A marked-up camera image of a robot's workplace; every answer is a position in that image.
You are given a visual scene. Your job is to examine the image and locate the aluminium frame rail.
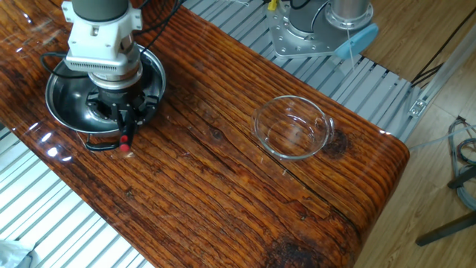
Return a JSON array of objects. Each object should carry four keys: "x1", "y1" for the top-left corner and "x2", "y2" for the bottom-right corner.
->
[{"x1": 408, "y1": 22, "x2": 476, "y2": 119}]

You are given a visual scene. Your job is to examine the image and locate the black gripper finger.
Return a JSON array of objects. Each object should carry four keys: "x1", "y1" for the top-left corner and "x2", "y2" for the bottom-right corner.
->
[
  {"x1": 86, "y1": 98, "x2": 123, "y2": 126},
  {"x1": 134, "y1": 95, "x2": 161, "y2": 126}
]

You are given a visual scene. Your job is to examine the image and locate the silver finned box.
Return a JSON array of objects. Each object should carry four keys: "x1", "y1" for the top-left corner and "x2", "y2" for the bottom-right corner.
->
[{"x1": 63, "y1": 55, "x2": 142, "y2": 75}]

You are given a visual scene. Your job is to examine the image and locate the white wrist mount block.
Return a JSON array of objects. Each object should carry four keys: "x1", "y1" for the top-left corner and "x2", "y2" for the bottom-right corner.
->
[{"x1": 61, "y1": 0, "x2": 144, "y2": 63}]

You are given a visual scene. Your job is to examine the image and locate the thin white tube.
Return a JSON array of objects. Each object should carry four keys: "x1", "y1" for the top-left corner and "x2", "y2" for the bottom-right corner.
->
[{"x1": 408, "y1": 124, "x2": 476, "y2": 152}]

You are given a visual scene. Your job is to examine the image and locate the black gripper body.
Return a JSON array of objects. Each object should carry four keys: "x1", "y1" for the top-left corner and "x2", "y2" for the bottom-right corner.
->
[{"x1": 98, "y1": 83, "x2": 147, "y2": 111}]

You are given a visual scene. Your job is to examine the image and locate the clear glass bowl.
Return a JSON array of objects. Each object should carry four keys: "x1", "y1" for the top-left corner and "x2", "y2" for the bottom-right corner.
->
[{"x1": 251, "y1": 95, "x2": 335, "y2": 161}]

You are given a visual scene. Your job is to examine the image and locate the dark stand leg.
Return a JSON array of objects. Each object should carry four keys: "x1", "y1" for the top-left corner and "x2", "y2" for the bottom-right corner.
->
[
  {"x1": 447, "y1": 165, "x2": 476, "y2": 190},
  {"x1": 415, "y1": 211, "x2": 476, "y2": 247}
]

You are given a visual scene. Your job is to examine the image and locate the steel bowl black handles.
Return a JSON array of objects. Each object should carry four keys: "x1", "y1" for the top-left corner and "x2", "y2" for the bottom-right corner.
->
[{"x1": 44, "y1": 44, "x2": 167, "y2": 152}]

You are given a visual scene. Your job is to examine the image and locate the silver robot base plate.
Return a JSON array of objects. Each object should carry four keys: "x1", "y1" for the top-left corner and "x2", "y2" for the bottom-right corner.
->
[{"x1": 266, "y1": 0, "x2": 353, "y2": 60}]

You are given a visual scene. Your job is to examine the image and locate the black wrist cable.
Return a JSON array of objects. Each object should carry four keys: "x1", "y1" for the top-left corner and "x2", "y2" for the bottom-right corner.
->
[{"x1": 39, "y1": 0, "x2": 187, "y2": 80}]

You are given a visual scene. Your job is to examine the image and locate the black floor cables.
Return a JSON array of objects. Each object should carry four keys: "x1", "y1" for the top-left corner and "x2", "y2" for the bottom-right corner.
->
[{"x1": 411, "y1": 6, "x2": 476, "y2": 89}]

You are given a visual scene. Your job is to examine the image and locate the metal corner bracket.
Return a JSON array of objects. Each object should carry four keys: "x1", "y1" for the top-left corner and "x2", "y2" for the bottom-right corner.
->
[{"x1": 408, "y1": 98, "x2": 428, "y2": 118}]

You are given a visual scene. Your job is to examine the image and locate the grey coiled cable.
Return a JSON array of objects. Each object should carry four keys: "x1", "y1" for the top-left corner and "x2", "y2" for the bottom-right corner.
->
[{"x1": 448, "y1": 115, "x2": 476, "y2": 211}]

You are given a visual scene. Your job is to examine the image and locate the silver force sensor flange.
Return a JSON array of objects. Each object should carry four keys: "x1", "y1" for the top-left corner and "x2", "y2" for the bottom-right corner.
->
[{"x1": 87, "y1": 40, "x2": 144, "y2": 90}]

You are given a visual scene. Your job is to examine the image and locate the blue white crumpled package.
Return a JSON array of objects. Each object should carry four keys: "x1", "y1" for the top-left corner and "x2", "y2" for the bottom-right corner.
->
[{"x1": 0, "y1": 239, "x2": 36, "y2": 268}]

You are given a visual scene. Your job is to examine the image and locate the wood pattern table cover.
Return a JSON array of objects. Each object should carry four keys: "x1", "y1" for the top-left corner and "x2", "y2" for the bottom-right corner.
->
[{"x1": 0, "y1": 0, "x2": 410, "y2": 268}]

